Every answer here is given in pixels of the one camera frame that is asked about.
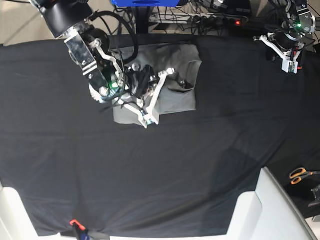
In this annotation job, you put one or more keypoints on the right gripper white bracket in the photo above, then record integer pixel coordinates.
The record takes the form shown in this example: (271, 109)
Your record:
(143, 88)

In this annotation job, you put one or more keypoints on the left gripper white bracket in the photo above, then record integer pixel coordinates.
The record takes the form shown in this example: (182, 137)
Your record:
(283, 46)

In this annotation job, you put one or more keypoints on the grey T-shirt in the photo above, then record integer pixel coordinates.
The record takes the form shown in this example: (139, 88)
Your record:
(178, 93)

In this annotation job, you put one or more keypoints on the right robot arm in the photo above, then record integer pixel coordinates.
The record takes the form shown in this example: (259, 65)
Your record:
(111, 78)

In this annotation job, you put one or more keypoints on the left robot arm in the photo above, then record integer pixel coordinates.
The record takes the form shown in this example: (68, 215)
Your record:
(294, 15)

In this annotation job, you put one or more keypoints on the red black clamp right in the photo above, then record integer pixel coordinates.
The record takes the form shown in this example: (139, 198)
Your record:
(298, 56)

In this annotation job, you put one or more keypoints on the black table cloth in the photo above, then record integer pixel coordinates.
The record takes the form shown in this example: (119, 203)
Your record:
(181, 178)

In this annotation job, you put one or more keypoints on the white power strip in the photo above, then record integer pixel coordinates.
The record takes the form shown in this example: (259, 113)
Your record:
(180, 18)

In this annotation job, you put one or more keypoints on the black stand pole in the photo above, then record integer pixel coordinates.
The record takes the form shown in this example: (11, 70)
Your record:
(142, 15)

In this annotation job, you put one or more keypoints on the blue box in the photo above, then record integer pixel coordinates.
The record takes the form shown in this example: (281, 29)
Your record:
(145, 3)

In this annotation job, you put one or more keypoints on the black tool right edge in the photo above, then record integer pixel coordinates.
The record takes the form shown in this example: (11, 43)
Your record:
(316, 194)

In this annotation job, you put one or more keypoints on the red blue clamp bottom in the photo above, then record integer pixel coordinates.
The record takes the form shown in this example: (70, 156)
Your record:
(79, 231)

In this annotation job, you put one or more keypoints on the orange handled scissors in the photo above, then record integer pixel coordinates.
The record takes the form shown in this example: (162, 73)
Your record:
(300, 174)

